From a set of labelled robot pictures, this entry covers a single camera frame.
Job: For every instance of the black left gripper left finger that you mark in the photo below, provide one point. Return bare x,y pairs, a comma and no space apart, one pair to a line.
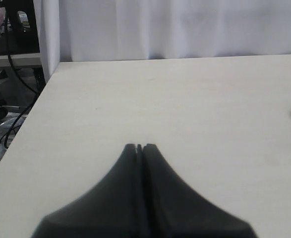
111,209

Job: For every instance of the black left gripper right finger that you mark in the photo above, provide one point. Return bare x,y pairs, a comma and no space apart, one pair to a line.
175,210

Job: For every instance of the white side table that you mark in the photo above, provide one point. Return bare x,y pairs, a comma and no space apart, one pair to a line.
22,60

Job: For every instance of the black stand on side table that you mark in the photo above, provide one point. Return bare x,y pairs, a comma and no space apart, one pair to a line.
22,36

